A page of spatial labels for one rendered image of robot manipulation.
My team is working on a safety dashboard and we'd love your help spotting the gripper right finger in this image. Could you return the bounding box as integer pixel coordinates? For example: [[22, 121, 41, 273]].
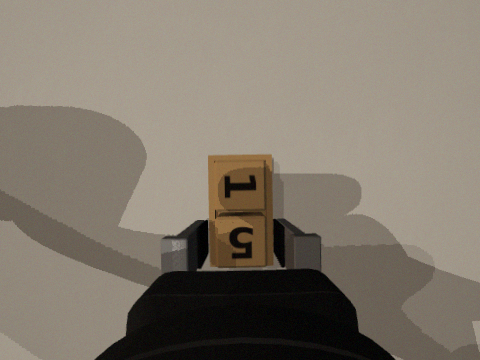
[[273, 219, 321, 272]]

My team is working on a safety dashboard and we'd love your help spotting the tan wooden number cube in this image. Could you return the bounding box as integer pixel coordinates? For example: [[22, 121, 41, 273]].
[[214, 159, 267, 212], [215, 212, 268, 268]]

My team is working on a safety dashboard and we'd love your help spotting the brown wooden tray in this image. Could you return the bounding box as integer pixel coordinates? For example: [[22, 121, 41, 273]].
[[208, 154, 274, 267]]

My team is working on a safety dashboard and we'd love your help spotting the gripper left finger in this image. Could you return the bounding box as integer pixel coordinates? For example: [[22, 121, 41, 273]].
[[160, 220, 209, 275]]

